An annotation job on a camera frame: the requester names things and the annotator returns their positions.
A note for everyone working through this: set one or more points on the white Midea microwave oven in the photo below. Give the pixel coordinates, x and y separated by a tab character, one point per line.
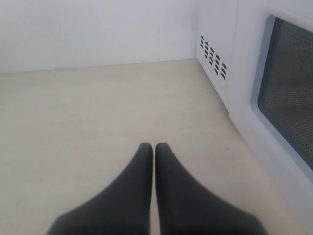
216	30

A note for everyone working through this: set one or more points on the white microwave door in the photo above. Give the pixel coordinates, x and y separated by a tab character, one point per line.
270	84

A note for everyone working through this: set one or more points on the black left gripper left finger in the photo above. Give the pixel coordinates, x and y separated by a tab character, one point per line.
122	208

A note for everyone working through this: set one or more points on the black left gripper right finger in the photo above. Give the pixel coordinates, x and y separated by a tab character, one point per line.
185	207

